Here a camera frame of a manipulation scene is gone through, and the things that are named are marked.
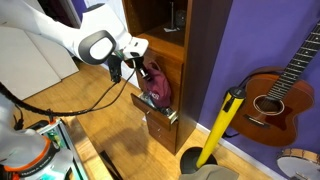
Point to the acoustic guitar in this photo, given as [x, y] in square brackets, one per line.
[275, 96]

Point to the banjo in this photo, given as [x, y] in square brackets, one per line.
[299, 164]

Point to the open wooden drawer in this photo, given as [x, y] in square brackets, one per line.
[168, 121]

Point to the black round stanchion base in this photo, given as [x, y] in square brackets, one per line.
[189, 159]

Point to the metal stand in shelf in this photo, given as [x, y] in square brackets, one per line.
[173, 27]

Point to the patterned clutter in drawer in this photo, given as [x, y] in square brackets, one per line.
[158, 102]

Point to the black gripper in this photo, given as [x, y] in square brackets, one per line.
[134, 61]

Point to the maroon cap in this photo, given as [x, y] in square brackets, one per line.
[157, 81]

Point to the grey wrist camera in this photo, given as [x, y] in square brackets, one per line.
[114, 64]

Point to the grey fabric cloth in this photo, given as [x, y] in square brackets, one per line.
[211, 172]

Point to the yellow stanchion post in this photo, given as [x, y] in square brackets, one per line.
[234, 97]

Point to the brown wooden shelf cabinet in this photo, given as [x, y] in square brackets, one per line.
[186, 57]

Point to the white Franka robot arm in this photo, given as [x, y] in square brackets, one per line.
[25, 154]

